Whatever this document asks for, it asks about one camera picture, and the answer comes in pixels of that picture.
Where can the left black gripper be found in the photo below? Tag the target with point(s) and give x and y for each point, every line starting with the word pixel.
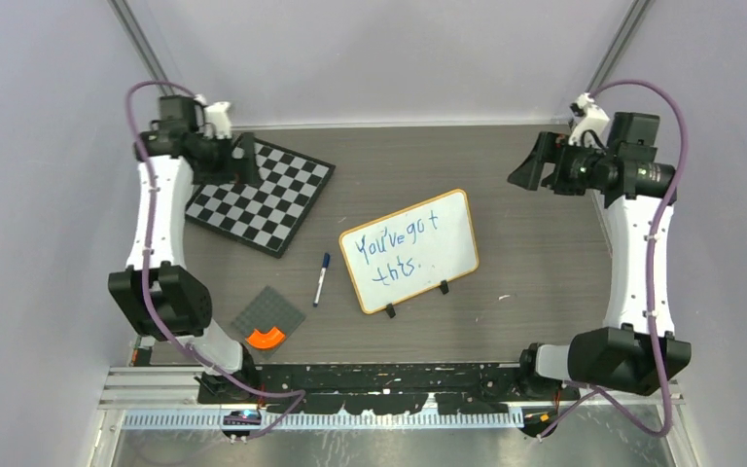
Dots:
pixel 239 170

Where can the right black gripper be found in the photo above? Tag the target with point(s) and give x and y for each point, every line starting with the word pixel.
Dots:
pixel 550 147

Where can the black white chessboard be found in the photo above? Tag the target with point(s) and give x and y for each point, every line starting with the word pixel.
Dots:
pixel 267 216

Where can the blue capped whiteboard marker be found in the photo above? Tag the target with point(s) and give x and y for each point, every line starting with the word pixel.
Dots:
pixel 321 279

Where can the yellow framed whiteboard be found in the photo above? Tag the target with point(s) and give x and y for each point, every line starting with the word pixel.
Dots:
pixel 411 251

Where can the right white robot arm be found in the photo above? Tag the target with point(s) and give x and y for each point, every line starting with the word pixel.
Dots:
pixel 636 345

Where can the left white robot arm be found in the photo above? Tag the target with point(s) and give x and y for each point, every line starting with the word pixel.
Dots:
pixel 217 352

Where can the orange curved block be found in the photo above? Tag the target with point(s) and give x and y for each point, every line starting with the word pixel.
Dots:
pixel 267 340

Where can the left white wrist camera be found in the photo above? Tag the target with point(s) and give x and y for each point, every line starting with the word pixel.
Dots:
pixel 217 120

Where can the aluminium frame rail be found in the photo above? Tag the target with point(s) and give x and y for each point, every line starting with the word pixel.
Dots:
pixel 159 297

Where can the white slotted cable duct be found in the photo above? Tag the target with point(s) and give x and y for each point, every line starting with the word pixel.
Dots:
pixel 224 419

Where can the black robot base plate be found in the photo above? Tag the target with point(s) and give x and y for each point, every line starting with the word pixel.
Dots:
pixel 383 389

